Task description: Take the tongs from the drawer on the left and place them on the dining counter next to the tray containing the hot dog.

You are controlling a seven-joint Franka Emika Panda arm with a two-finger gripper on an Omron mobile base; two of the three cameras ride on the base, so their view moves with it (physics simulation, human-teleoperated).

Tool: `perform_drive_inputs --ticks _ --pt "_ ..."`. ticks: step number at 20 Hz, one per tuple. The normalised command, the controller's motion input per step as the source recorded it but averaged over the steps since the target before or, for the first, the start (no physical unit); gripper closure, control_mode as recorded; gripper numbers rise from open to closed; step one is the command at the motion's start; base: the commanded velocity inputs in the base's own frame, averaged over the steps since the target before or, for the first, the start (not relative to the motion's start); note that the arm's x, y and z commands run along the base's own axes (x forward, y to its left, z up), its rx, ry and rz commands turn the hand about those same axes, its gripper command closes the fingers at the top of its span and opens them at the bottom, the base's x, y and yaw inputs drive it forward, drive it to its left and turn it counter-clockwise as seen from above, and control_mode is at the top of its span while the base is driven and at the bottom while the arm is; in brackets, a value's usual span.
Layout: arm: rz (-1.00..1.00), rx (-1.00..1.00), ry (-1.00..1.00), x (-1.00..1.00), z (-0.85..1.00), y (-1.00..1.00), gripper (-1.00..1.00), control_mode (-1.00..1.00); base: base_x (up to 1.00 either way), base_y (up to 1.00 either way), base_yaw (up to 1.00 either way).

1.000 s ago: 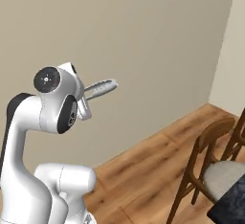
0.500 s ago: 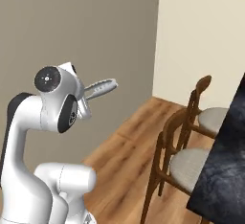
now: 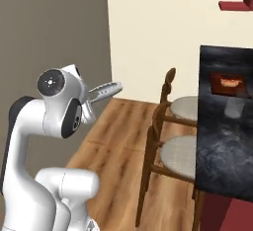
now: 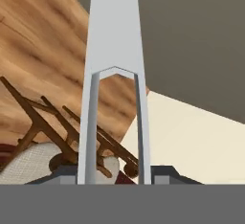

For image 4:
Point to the silver metal tongs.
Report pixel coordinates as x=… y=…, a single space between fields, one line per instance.
x=115 y=26

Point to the wooden stool with white cushion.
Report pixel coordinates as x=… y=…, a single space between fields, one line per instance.
x=35 y=116
x=112 y=145

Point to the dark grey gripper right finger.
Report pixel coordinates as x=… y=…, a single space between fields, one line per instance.
x=162 y=174

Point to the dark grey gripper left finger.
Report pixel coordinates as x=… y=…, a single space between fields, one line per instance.
x=67 y=174

